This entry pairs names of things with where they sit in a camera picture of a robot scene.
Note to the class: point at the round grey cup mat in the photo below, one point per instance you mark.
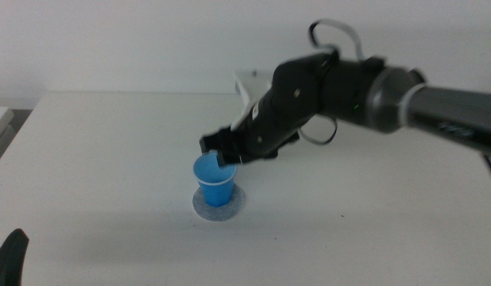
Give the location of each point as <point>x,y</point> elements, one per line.
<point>235,208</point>

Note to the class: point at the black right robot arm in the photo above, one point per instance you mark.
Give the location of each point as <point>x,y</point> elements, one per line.
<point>388,99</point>

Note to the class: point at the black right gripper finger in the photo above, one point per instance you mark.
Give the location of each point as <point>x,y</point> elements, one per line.
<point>229,158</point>
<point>215,140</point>

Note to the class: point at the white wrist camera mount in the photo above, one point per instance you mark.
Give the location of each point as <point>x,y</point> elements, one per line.
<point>249,89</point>

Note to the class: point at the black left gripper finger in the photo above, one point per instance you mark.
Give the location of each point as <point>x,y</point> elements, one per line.
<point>9,258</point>

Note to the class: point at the blue plastic cup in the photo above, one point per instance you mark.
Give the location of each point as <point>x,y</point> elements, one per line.
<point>215,190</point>

